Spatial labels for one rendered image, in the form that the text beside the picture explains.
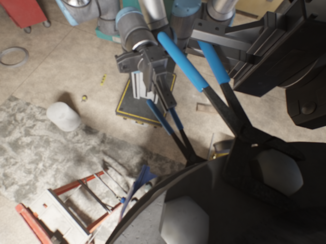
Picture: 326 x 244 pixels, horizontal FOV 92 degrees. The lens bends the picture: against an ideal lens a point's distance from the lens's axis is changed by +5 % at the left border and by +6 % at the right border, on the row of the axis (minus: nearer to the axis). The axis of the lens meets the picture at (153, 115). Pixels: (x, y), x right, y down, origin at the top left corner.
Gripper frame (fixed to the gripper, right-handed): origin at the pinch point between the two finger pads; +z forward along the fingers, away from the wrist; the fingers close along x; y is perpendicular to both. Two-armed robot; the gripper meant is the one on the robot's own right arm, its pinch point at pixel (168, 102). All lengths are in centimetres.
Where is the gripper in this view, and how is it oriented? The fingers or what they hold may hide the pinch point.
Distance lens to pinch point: 40.0
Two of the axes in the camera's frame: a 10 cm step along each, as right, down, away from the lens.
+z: 3.7, 8.6, -3.5
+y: 9.3, -3.1, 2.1
